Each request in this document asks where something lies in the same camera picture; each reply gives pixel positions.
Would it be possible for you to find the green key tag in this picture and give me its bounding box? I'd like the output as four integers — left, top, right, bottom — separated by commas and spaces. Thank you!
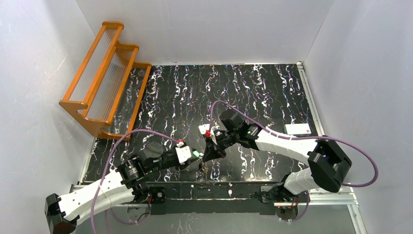
193, 151, 201, 158

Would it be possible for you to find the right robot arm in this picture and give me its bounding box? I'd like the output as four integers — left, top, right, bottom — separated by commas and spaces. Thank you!
198, 109, 352, 196

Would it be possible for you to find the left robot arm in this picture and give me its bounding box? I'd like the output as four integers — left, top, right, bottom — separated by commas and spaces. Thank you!
45, 142, 203, 234

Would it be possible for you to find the white box red label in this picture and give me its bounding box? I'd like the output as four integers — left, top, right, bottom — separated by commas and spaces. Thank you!
284, 123, 312, 136

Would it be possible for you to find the orange wooden rack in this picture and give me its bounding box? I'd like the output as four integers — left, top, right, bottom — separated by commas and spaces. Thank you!
59, 21, 152, 139

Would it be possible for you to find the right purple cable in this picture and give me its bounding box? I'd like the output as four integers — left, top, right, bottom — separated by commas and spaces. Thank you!
209, 100, 379, 223

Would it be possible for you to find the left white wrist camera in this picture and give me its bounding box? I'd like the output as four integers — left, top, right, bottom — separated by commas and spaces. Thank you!
175, 139, 193, 164

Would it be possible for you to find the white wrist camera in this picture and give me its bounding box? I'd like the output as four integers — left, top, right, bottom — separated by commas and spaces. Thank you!
198, 124, 217, 144
175, 139, 193, 164

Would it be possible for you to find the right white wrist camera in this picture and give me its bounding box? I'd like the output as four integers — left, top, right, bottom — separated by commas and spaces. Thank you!
198, 124, 217, 144

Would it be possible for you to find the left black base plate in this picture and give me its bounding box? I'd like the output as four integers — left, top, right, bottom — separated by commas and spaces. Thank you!
136, 186, 166, 204

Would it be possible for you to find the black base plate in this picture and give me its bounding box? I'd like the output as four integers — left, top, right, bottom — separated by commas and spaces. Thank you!
259, 185, 309, 206
136, 186, 166, 204

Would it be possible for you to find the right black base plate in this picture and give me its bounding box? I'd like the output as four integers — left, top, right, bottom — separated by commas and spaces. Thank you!
259, 185, 309, 206

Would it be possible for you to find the aluminium frame rail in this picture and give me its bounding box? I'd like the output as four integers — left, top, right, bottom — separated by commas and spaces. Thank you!
86, 63, 349, 221

